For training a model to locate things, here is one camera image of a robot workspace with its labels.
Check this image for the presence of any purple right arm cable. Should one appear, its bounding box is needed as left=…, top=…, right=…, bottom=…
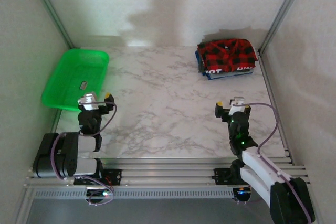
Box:
left=233, top=102, right=314, bottom=222

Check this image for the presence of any aluminium table side rail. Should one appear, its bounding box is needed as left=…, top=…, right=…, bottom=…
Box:
left=257, top=50, right=293, bottom=159

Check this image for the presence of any green plastic basket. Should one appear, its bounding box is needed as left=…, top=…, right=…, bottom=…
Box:
left=40, top=48, right=110, bottom=111

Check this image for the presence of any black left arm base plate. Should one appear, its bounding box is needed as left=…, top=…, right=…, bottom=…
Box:
left=73, top=168, right=123, bottom=186

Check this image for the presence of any grey slotted cable duct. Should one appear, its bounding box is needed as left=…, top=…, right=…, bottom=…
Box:
left=34, top=188, right=234, bottom=200

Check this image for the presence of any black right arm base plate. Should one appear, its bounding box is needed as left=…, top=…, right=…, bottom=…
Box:
left=214, top=167, right=247, bottom=185

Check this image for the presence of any aluminium corner post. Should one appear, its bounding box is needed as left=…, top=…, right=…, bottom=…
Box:
left=258, top=0, right=311, bottom=55
left=25, top=0, right=76, bottom=49

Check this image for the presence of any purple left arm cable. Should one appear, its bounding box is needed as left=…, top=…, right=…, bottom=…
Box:
left=49, top=100, right=118, bottom=207

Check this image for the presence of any controller board with lit LED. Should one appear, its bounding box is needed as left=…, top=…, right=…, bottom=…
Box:
left=86, top=187, right=116, bottom=201
left=233, top=187, right=253, bottom=201

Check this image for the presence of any aluminium rail frame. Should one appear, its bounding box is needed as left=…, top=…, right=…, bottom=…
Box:
left=23, top=157, right=312, bottom=189

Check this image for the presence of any red black plaid shirt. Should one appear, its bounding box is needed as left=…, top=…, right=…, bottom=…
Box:
left=196, top=38, right=259, bottom=76

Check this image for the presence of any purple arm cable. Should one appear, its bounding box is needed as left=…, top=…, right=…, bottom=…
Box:
left=233, top=102, right=314, bottom=222
left=49, top=100, right=118, bottom=207

